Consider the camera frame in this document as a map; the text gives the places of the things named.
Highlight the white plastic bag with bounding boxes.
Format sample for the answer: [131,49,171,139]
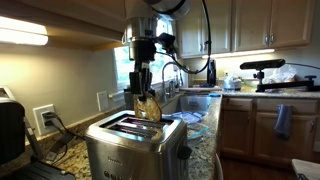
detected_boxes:
[263,65,297,84]

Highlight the upper wooden wall cabinets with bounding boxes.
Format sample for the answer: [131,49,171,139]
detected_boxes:
[177,0,316,58]

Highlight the black stereo camera on mount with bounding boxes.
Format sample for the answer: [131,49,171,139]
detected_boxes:
[239,58,320,94]

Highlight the lower wooden base cabinets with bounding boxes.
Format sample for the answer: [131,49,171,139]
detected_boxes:
[220,97,319,167]

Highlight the white wall power outlet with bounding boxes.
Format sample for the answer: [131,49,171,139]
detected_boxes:
[33,104,55,136]

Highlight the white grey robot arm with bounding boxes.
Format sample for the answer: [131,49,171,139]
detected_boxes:
[122,0,191,96]

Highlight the toasted bread slice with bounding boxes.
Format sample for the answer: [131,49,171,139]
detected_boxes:
[133,92,162,122]

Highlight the clear glass food container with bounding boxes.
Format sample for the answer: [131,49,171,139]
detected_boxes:
[187,123,209,146]

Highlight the kitchen window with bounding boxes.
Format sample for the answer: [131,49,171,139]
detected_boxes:
[113,18,175,94]

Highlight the black power cable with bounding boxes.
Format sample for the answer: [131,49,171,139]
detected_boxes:
[42,111,88,164]

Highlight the silver cooking pot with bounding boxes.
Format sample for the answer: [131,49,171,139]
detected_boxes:
[223,75,242,91]

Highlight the stainless steel toaster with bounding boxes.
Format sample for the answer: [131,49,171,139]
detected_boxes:
[85,110,191,180]

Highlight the grey hanging dish towel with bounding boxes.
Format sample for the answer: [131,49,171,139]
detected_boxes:
[274,104,292,141]

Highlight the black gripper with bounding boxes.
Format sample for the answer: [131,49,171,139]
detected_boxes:
[129,38,156,95]

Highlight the blue plastic container lid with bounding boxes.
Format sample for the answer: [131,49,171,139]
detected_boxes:
[170,111,202,124]

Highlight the black appliance at left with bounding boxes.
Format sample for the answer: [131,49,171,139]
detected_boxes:
[0,86,76,180]

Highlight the chrome kitchen faucet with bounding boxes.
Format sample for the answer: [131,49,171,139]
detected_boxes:
[162,62,184,102]

